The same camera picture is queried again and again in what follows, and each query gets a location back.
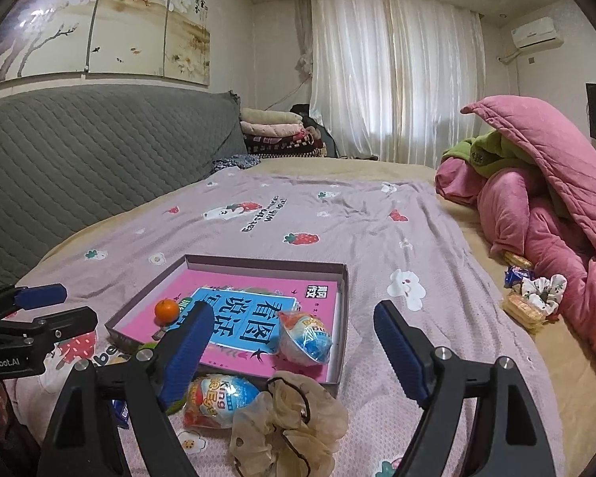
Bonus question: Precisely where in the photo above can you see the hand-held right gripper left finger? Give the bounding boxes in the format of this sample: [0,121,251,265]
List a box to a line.
[36,302,215,477]

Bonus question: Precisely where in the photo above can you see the small orange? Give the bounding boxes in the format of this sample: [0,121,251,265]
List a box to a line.
[154,299,178,323]

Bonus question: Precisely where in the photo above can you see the black cloth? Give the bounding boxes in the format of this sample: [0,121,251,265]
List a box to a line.
[290,103,339,157]

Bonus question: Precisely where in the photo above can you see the shallow grey cardboard box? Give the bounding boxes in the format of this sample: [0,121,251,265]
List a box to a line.
[104,254,349,398]

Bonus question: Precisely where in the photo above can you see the white air conditioner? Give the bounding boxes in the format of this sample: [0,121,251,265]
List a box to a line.
[511,16,563,50]

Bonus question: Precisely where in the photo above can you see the beige side drape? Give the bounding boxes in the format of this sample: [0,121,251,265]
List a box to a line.
[278,0,315,83]

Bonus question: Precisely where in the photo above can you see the pink and blue book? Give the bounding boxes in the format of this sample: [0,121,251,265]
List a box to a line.
[116,269,341,383]

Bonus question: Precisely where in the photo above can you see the cream folded blanket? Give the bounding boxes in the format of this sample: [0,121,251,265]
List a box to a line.
[241,108,304,125]

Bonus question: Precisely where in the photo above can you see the green blanket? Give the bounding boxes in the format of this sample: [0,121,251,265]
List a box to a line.
[442,130,572,219]

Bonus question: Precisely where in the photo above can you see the lilac strawberry printed blanket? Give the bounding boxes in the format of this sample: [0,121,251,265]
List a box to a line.
[0,168,577,477]

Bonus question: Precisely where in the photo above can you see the blue snack packet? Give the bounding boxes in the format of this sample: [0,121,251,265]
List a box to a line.
[110,397,132,430]

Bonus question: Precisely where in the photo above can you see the pink quilt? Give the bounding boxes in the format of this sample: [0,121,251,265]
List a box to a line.
[434,95,596,369]

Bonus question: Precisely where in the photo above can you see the red patterned folded blanket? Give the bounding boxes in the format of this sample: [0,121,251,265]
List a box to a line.
[243,132,327,159]

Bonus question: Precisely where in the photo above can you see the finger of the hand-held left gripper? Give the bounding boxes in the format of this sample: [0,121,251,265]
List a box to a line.
[0,283,69,320]
[0,306,99,351]

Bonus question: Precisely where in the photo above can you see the dark floral cloth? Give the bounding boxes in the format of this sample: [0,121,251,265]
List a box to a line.
[211,154,261,176]

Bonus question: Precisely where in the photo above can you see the white floral scrunchie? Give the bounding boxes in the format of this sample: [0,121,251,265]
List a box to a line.
[521,273,568,321]

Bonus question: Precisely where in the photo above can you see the blossom tree wall painting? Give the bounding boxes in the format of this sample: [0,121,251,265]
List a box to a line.
[0,0,214,87]

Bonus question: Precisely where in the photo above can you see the small blue candy packet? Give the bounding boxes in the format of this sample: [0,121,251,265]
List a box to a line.
[504,266,534,289]

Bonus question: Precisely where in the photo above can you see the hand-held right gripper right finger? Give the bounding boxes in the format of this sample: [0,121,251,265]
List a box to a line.
[373,300,542,477]

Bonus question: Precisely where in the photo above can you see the egg toy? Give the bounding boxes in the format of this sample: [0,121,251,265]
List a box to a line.
[278,309,333,365]
[181,374,261,430]

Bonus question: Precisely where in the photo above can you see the grey quilted headboard cover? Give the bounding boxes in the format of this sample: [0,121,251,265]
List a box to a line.
[0,83,249,291]

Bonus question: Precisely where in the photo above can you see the pink folded blanket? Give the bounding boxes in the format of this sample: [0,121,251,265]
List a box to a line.
[241,122,304,136]

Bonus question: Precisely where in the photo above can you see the beige sheer scrunchie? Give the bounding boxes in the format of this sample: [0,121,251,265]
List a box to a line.
[228,370,349,477]

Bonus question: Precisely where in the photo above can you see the white sheer curtain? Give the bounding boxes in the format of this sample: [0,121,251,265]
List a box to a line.
[310,0,485,170]

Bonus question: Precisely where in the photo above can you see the bed with tan sheet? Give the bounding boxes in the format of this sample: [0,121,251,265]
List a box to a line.
[0,156,596,477]

